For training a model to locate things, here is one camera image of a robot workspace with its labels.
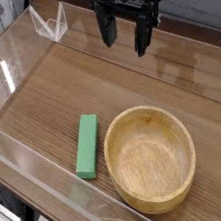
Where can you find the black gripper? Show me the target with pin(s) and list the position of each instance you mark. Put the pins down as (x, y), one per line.
(106, 10)

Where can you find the green rectangular block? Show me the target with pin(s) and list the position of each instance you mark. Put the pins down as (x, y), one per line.
(87, 144)

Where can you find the brown wooden bowl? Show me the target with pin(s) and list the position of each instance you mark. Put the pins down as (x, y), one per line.
(150, 158)

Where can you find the clear acrylic corner bracket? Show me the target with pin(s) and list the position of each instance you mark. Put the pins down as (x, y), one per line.
(52, 29)

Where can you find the clear acrylic front wall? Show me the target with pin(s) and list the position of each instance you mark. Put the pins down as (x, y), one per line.
(53, 191)

